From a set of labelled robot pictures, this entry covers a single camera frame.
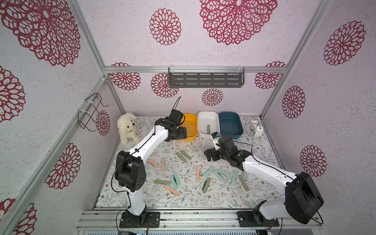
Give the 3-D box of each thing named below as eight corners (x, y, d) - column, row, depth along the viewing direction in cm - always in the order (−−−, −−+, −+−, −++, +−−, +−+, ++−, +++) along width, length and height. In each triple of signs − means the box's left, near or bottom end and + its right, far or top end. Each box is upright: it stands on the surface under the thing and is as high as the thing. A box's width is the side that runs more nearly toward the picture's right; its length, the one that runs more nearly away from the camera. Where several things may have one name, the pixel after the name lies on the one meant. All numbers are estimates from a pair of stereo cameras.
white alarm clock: (252, 141, 108) (258, 130, 98) (245, 131, 114) (250, 120, 104) (258, 139, 109) (264, 129, 99) (250, 129, 114) (256, 119, 105)
